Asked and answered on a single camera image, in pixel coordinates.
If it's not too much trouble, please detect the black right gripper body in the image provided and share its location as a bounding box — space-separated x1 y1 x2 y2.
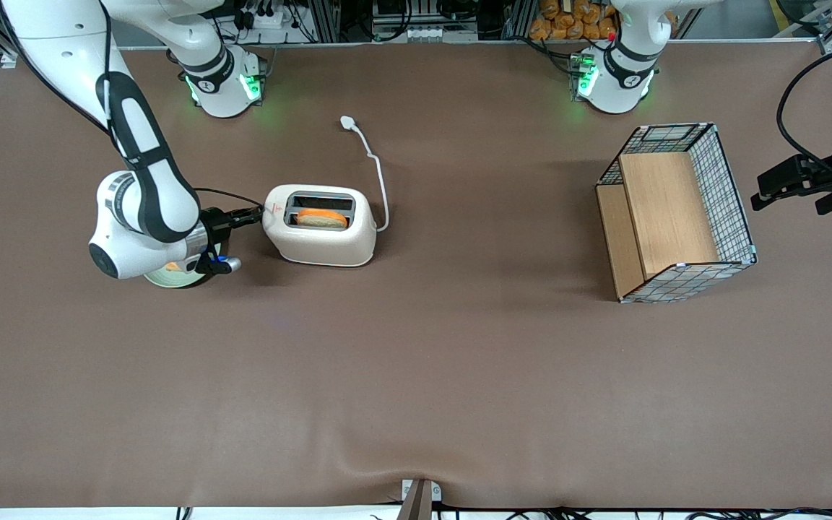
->
201 207 235 245

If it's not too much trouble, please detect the white two-slot toaster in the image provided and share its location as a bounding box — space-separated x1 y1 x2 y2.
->
261 184 378 268

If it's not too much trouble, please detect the bread slice in toaster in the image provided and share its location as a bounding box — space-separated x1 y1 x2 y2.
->
295 209 349 230

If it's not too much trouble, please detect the pale green round plate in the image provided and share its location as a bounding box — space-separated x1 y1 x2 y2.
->
143 253 216 290

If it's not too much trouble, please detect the white power strip with plugs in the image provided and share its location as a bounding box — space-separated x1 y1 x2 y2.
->
234 0 294 31

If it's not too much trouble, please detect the brown table cover cloth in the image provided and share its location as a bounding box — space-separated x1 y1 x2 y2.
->
0 40 832 510

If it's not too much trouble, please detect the bag of bread rolls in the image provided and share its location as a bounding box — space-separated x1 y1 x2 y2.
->
529 0 619 41

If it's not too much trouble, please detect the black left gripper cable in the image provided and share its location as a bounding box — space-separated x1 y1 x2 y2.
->
776 40 832 181

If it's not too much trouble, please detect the wire basket with wooden shelf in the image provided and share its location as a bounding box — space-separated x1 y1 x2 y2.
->
595 122 758 304

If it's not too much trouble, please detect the white toaster power cord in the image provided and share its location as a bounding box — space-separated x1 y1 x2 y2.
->
339 116 390 233

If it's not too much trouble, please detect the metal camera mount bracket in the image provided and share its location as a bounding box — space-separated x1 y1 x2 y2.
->
396 478 443 520

